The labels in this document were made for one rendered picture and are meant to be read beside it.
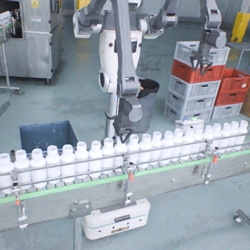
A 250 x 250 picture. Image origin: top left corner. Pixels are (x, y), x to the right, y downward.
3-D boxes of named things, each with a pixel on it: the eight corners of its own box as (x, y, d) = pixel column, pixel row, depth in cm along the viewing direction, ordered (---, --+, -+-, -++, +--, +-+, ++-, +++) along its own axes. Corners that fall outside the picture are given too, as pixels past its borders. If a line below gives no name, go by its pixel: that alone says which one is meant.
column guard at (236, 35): (234, 44, 981) (244, 13, 925) (227, 42, 1012) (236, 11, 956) (242, 44, 996) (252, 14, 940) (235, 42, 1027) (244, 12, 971)
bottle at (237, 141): (242, 149, 146) (253, 124, 138) (235, 151, 144) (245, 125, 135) (234, 143, 151) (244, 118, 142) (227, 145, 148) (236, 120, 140)
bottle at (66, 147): (75, 183, 110) (75, 151, 101) (60, 183, 109) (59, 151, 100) (75, 173, 115) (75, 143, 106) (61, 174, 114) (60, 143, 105)
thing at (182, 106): (181, 114, 356) (185, 100, 345) (164, 102, 386) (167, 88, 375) (213, 109, 384) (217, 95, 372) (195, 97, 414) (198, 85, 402)
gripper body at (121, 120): (120, 131, 104) (122, 115, 101) (111, 119, 112) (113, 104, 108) (135, 130, 107) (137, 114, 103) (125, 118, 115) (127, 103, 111)
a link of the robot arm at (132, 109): (137, 80, 103) (116, 81, 100) (150, 91, 94) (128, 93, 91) (133, 107, 109) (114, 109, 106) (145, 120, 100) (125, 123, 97)
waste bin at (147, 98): (127, 137, 334) (133, 91, 301) (115, 120, 369) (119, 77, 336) (158, 133, 351) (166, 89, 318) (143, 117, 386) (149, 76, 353)
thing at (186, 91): (185, 100, 344) (189, 84, 333) (167, 89, 374) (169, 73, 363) (217, 95, 373) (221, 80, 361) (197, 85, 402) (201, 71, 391)
